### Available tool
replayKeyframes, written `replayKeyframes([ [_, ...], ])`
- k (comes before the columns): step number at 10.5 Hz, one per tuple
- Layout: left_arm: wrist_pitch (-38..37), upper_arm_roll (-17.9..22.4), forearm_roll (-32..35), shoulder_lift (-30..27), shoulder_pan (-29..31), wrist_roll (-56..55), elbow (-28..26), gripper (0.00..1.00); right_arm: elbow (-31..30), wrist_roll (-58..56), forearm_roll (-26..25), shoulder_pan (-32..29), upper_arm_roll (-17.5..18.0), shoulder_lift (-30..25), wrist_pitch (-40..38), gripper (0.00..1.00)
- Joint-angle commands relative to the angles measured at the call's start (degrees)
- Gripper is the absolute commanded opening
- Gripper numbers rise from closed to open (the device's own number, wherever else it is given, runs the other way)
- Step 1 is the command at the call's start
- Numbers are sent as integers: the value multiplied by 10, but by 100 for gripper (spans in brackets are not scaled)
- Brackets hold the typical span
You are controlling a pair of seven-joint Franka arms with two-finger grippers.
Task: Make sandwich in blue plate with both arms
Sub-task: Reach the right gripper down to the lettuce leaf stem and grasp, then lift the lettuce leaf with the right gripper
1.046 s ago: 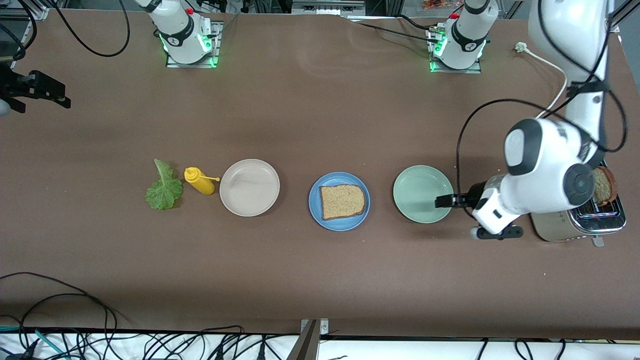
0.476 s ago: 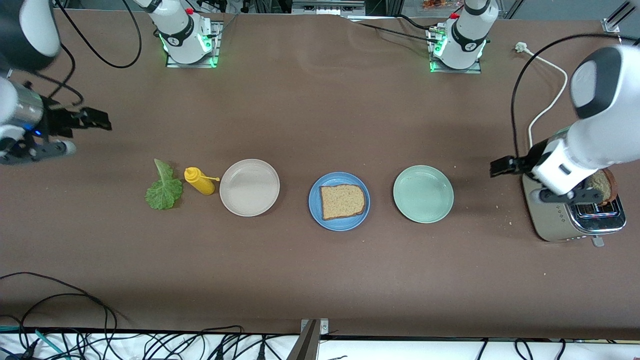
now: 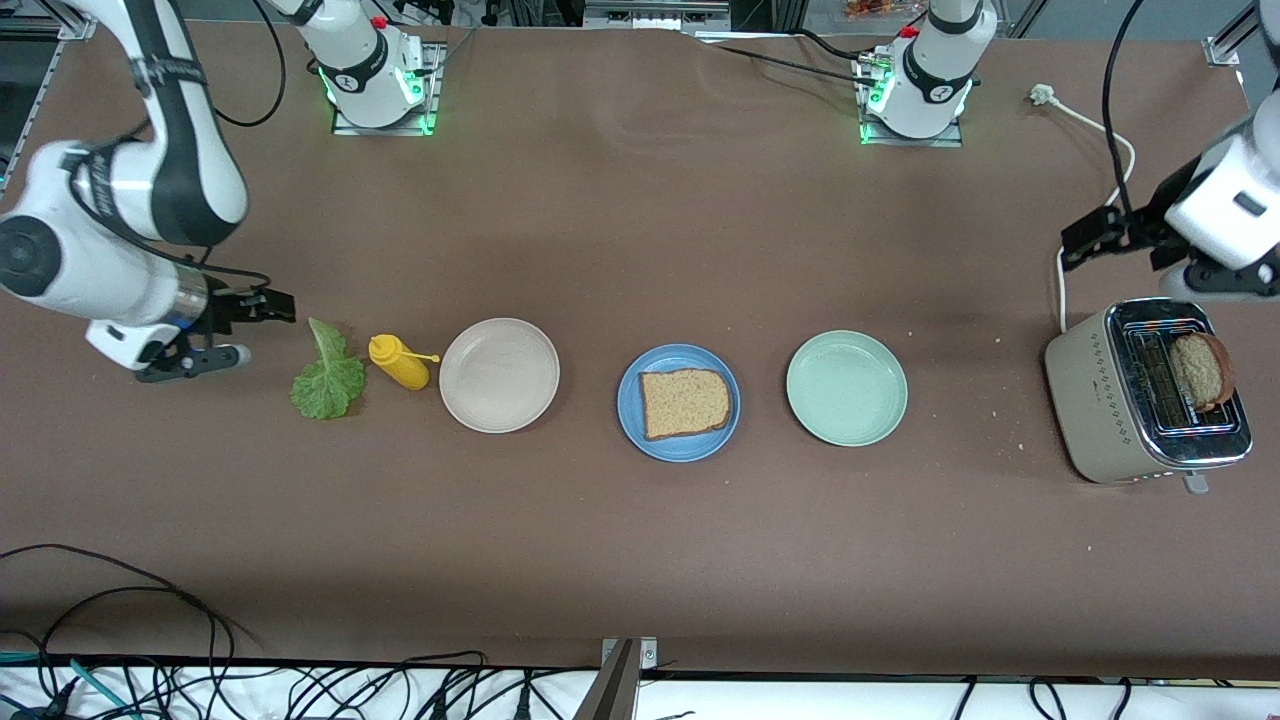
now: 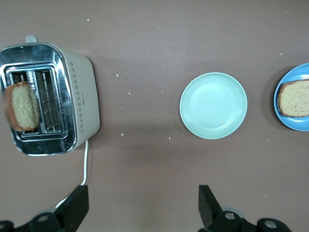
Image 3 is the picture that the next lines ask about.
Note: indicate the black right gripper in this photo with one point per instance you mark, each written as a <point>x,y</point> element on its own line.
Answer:
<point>227,308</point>

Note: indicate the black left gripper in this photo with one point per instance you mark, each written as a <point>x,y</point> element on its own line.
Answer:
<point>1146,224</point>

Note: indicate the green lettuce leaf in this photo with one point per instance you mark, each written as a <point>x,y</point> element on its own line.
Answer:
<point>330,385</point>

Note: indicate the yellow mustard squeeze bottle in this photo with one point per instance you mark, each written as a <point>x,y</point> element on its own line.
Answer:
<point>405,368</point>

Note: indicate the brown bread slice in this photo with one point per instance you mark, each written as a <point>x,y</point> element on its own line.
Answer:
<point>1200,370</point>
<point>685,405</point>

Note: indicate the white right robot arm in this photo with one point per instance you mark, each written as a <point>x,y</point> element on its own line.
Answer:
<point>60,275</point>

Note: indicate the beige round plate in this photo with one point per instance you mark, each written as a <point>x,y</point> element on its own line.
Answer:
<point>500,376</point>

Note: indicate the green round plate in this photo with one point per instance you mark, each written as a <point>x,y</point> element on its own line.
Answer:
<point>847,388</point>

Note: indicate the blue round plate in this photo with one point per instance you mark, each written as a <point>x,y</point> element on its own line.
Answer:
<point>690,452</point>

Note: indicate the beige chrome toaster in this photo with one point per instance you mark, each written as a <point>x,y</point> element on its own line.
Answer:
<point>1095,400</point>

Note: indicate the orange packet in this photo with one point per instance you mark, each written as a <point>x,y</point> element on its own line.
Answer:
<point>875,8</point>

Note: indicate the grey power strip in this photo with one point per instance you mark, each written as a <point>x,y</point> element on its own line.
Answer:
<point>655,15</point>

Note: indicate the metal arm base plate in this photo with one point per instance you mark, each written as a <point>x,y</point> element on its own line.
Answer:
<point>915,142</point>
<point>434,90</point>

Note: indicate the aluminium frame profile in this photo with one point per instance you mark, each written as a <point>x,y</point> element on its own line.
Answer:
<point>1222,52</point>

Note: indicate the metal bracket with profile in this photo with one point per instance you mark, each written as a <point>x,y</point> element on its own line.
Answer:
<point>615,690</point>

